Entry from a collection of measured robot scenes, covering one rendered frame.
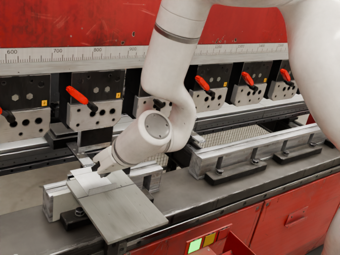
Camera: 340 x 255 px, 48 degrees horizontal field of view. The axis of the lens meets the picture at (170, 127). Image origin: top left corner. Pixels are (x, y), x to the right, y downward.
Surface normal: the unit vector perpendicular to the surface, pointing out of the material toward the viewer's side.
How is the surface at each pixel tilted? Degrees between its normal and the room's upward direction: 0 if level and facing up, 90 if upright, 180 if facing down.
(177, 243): 90
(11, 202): 0
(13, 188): 0
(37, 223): 0
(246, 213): 90
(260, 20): 90
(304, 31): 58
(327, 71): 78
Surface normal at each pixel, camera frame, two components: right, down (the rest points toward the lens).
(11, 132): 0.57, 0.45
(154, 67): -0.49, 0.35
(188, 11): 0.03, 0.56
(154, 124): 0.49, -0.39
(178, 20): -0.19, 0.48
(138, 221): 0.16, -0.88
